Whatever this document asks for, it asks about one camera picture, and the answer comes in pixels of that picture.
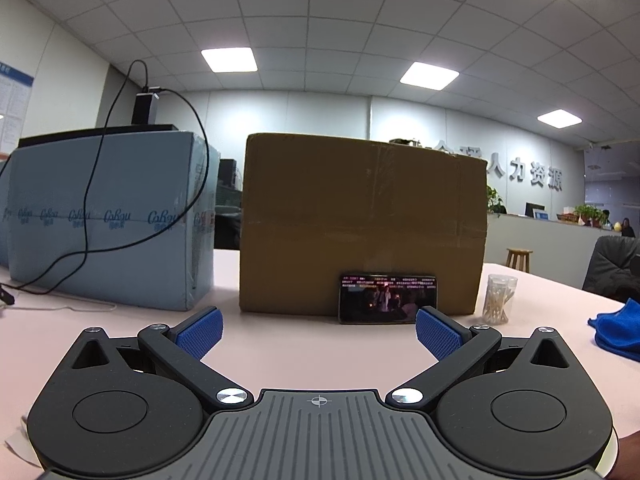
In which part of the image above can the wooden stool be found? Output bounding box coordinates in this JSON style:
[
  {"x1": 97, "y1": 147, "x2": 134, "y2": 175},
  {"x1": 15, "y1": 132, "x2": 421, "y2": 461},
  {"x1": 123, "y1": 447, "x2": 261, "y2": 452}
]
[{"x1": 505, "y1": 248, "x2": 534, "y2": 274}]

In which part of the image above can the black power adapter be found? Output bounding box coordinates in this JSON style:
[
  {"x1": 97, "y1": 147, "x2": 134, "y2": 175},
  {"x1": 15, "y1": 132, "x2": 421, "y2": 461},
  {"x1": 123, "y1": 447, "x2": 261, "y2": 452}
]
[{"x1": 131, "y1": 86, "x2": 164, "y2": 126}]

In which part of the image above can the black cable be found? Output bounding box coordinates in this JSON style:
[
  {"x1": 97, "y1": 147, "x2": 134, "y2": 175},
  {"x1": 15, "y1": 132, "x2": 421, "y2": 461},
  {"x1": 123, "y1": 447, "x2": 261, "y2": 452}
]
[
  {"x1": 27, "y1": 89, "x2": 211, "y2": 293},
  {"x1": 7, "y1": 59, "x2": 151, "y2": 291}
]

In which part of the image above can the green potted plant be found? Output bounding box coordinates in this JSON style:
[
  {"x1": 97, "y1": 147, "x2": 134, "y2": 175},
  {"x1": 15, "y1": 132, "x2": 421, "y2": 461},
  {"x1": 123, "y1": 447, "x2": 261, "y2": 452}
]
[
  {"x1": 486, "y1": 185, "x2": 507, "y2": 216},
  {"x1": 574, "y1": 204, "x2": 606, "y2": 228}
]

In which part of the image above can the white reception counter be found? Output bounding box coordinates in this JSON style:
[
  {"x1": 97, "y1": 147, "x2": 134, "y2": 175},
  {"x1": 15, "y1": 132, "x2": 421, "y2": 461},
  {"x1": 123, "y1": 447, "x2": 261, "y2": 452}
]
[{"x1": 487, "y1": 212, "x2": 620, "y2": 291}]

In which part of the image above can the clear cotton swab jar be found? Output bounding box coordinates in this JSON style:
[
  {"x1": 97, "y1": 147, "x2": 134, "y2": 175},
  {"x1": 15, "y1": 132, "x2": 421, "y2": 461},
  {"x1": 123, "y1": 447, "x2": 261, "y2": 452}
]
[{"x1": 481, "y1": 274, "x2": 519, "y2": 324}]

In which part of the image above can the brown cardboard box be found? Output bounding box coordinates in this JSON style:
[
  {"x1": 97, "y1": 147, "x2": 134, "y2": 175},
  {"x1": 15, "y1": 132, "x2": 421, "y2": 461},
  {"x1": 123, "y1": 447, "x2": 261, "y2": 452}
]
[{"x1": 239, "y1": 132, "x2": 489, "y2": 317}]

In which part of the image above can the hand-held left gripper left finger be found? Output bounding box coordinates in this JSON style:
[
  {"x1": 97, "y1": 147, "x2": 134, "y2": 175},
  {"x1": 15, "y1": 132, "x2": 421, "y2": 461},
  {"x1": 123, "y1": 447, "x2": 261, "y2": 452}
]
[{"x1": 74, "y1": 308, "x2": 254, "y2": 408}]

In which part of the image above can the blue-grey wrapped carton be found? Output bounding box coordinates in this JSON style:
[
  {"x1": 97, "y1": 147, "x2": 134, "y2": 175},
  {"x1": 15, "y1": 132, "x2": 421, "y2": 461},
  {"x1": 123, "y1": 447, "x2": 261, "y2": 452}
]
[{"x1": 0, "y1": 130, "x2": 221, "y2": 311}]

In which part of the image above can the blue cloth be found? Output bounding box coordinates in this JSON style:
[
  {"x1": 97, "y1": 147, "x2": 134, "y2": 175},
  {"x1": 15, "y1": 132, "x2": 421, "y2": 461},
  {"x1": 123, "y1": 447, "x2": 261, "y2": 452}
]
[{"x1": 587, "y1": 297, "x2": 640, "y2": 363}]

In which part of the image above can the white cable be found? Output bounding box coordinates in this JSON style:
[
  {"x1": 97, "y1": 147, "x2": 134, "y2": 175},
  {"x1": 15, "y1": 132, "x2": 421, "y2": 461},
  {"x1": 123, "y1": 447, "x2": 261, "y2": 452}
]
[{"x1": 0, "y1": 294, "x2": 118, "y2": 314}]

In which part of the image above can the blue-framed wall poster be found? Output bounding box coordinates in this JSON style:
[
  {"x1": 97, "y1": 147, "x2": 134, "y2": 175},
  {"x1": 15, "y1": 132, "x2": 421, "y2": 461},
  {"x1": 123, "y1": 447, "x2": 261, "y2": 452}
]
[{"x1": 0, "y1": 60, "x2": 35, "y2": 153}]

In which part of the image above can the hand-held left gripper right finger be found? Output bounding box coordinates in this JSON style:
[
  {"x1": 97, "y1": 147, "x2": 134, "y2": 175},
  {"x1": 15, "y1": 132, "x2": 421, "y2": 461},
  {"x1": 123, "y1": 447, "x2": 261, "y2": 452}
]
[{"x1": 386, "y1": 306, "x2": 567, "y2": 407}]

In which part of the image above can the grey wall lettering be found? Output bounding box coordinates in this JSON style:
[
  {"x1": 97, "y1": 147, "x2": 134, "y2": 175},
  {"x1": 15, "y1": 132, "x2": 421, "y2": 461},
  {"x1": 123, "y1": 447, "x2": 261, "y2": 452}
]
[{"x1": 390, "y1": 139, "x2": 563, "y2": 192}]

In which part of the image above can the square ceiling light panel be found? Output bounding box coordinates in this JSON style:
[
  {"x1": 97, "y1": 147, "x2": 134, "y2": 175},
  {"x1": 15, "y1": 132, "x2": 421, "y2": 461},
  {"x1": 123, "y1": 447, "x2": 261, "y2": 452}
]
[
  {"x1": 400, "y1": 61, "x2": 460, "y2": 90},
  {"x1": 537, "y1": 109, "x2": 583, "y2": 128},
  {"x1": 201, "y1": 47, "x2": 258, "y2": 73}
]

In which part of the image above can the black office chair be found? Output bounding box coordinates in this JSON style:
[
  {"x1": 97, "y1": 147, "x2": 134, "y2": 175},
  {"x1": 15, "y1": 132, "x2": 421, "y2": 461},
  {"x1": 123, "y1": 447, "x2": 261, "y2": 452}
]
[{"x1": 582, "y1": 236, "x2": 640, "y2": 303}]

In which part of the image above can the white paper sheet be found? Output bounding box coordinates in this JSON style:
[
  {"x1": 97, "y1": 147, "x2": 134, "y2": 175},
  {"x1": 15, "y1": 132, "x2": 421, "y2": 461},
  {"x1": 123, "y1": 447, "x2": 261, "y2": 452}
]
[{"x1": 5, "y1": 400, "x2": 42, "y2": 467}]

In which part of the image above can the black laptop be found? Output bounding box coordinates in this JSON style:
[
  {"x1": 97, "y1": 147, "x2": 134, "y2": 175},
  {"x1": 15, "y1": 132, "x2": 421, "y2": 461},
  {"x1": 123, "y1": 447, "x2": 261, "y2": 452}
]
[{"x1": 17, "y1": 124, "x2": 180, "y2": 150}]

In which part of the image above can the black smartphone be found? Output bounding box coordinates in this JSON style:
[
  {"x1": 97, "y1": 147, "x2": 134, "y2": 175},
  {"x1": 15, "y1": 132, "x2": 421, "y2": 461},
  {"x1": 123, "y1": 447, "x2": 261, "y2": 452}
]
[{"x1": 339, "y1": 273, "x2": 437, "y2": 325}]

